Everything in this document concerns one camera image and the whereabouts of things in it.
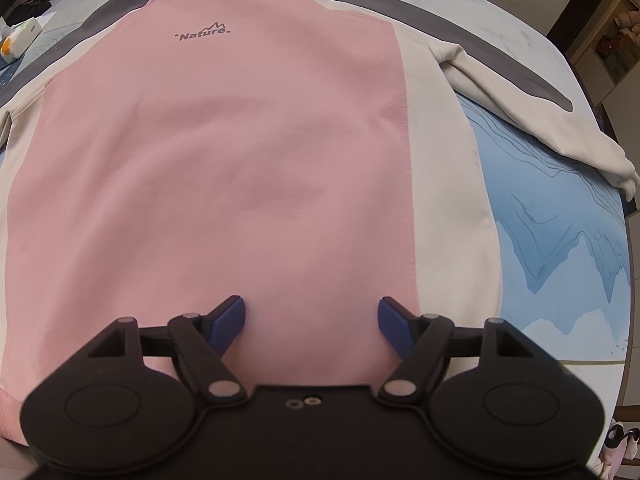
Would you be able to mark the wooden shelf with toys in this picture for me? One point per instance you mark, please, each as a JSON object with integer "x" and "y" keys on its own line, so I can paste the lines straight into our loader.
{"x": 600, "y": 39}

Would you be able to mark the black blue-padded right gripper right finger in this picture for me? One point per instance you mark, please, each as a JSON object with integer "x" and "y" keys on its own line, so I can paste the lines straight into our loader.
{"x": 421, "y": 342}

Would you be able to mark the white orange tissue pack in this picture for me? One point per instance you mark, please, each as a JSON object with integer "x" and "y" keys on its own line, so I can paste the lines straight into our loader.
{"x": 18, "y": 39}

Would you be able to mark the pink grey cream sweatshirt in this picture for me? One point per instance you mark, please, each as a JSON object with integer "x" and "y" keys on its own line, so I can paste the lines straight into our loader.
{"x": 225, "y": 185}

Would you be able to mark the blue mountain pattern tablecloth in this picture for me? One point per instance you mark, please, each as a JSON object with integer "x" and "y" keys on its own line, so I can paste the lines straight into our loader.
{"x": 560, "y": 234}

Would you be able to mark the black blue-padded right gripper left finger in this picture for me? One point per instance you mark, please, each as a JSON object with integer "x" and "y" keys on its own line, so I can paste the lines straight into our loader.
{"x": 201, "y": 342}

